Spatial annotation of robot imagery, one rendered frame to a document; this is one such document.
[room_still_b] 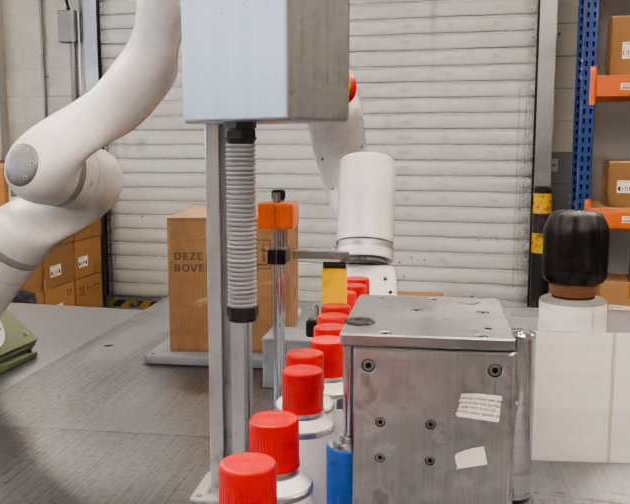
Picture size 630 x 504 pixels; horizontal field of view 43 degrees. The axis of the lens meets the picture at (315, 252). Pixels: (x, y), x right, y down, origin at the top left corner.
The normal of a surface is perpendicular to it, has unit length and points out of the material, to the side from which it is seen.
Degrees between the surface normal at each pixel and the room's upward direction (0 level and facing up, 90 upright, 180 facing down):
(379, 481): 90
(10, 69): 90
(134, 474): 0
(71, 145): 73
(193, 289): 90
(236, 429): 90
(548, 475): 0
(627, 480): 0
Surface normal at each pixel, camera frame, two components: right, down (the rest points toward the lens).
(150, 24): -0.67, 0.48
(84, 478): 0.00, -0.99
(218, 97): -0.69, 0.10
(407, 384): -0.15, 0.13
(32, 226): 0.61, -0.46
